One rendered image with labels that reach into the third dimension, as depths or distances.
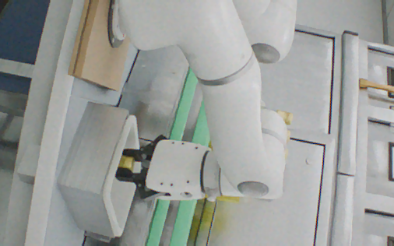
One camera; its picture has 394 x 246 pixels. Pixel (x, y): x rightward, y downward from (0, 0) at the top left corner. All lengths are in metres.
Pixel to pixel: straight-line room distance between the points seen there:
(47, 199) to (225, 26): 0.41
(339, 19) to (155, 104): 5.34
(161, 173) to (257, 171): 0.21
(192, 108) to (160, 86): 0.09
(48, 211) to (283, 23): 0.51
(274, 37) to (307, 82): 0.79
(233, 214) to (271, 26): 0.61
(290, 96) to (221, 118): 0.91
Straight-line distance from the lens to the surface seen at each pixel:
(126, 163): 0.87
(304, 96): 1.55
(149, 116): 1.07
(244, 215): 1.28
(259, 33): 0.81
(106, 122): 0.86
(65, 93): 0.79
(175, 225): 1.08
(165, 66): 1.16
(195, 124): 1.09
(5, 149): 1.46
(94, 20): 0.76
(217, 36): 0.58
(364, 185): 1.43
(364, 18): 6.49
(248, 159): 0.65
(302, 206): 1.32
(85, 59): 0.75
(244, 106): 0.64
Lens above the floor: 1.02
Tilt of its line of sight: 4 degrees down
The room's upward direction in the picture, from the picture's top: 102 degrees clockwise
